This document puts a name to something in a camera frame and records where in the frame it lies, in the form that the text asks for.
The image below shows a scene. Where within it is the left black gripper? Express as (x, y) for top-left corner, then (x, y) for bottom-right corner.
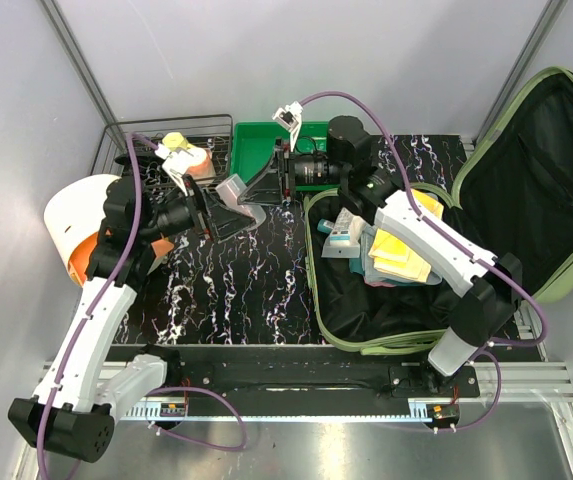
(139, 174), (256, 243)

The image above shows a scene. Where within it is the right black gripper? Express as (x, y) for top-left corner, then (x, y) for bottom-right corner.
(238, 137), (347, 208)

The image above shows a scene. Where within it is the clear pink plastic box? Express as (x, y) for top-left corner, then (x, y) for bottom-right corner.
(215, 174), (266, 230)

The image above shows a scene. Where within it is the white blue packet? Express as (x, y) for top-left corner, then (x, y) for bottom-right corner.
(322, 208), (366, 259)

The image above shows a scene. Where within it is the yellow towel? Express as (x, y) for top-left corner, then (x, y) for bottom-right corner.
(368, 189), (445, 284)

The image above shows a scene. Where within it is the green hard-shell suitcase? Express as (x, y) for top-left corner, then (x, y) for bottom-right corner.
(305, 67), (573, 365)

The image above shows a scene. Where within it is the teal toothbrush tube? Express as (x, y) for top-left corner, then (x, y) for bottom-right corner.
(317, 219), (335, 235)

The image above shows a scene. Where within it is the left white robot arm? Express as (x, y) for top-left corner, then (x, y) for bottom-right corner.
(8, 174), (249, 465)

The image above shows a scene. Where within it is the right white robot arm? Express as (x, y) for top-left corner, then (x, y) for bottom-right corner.
(239, 104), (521, 397)

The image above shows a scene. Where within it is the green plastic tray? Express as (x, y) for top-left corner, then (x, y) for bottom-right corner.
(228, 121), (339, 195)

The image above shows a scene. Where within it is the pink foam cup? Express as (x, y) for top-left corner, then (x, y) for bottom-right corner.
(187, 147), (215, 179)

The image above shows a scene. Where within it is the yellow plastic bottle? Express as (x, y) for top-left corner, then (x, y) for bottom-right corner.
(161, 132), (191, 155)

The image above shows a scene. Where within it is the teal folded cloth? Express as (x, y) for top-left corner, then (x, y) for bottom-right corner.
(349, 254), (373, 278)

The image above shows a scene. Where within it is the grey folded cloth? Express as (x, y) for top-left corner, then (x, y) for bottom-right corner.
(360, 228), (442, 286)

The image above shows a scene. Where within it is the white orange cylindrical container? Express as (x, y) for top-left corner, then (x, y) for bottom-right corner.
(44, 174), (120, 287)

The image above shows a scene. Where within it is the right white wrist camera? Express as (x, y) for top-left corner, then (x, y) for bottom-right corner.
(272, 101), (303, 152)

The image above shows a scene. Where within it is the black wire rack basket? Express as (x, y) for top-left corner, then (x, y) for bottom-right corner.
(90, 114), (234, 190)

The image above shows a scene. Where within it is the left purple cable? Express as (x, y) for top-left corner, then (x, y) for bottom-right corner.
(35, 132), (248, 480)

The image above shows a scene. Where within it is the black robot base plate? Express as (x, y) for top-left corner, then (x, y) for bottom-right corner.
(100, 343), (482, 401)

